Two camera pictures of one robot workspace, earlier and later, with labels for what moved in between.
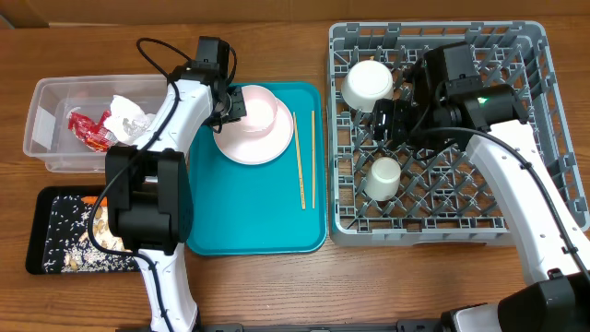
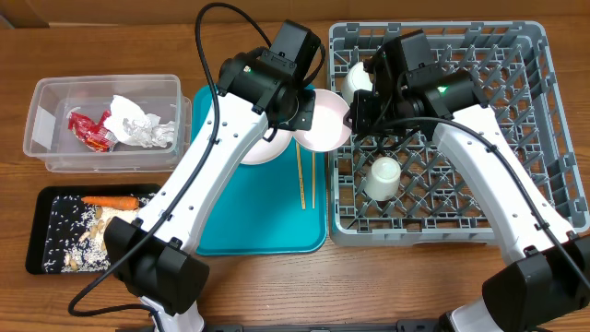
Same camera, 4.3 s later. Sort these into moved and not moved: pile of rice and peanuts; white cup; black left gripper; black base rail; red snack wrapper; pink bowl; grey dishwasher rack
Moved: pink bowl; black left gripper
Not moved: white cup; red snack wrapper; black base rail; grey dishwasher rack; pile of rice and peanuts
